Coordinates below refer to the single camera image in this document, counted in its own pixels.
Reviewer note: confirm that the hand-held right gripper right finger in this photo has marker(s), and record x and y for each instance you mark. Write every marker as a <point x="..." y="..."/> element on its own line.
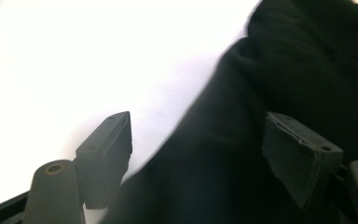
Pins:
<point x="301" y="158"/>

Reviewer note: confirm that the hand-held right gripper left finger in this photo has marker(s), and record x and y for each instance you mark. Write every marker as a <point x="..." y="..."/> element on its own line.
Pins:
<point x="105" y="155"/>

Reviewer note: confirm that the black shorts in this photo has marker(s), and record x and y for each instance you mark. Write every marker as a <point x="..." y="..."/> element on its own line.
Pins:
<point x="230" y="140"/>

